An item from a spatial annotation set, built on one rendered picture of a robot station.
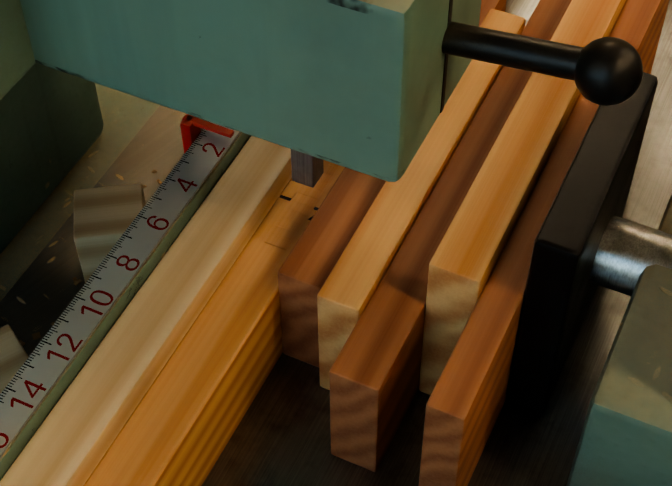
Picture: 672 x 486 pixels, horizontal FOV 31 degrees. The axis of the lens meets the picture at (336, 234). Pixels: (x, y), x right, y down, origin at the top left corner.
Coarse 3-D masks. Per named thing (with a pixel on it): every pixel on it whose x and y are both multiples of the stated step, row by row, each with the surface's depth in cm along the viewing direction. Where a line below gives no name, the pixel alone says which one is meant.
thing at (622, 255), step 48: (624, 144) 40; (576, 192) 38; (624, 192) 44; (576, 240) 37; (624, 240) 41; (528, 288) 39; (576, 288) 39; (624, 288) 42; (528, 336) 41; (528, 384) 43
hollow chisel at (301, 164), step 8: (296, 152) 44; (296, 160) 44; (304, 160) 44; (312, 160) 44; (320, 160) 44; (296, 168) 44; (304, 168) 44; (312, 168) 44; (320, 168) 45; (296, 176) 45; (304, 176) 44; (312, 176) 44; (320, 176) 45; (304, 184) 45; (312, 184) 45
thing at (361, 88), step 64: (64, 0) 38; (128, 0) 37; (192, 0) 36; (256, 0) 35; (320, 0) 34; (384, 0) 33; (448, 0) 36; (64, 64) 41; (128, 64) 39; (192, 64) 38; (256, 64) 37; (320, 64) 35; (384, 64) 34; (448, 64) 38; (256, 128) 39; (320, 128) 37; (384, 128) 36
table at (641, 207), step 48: (528, 0) 59; (576, 336) 46; (288, 384) 45; (576, 384) 45; (240, 432) 44; (288, 432) 44; (528, 432) 44; (576, 432) 44; (240, 480) 42; (288, 480) 42; (336, 480) 42; (384, 480) 42; (480, 480) 42; (528, 480) 42
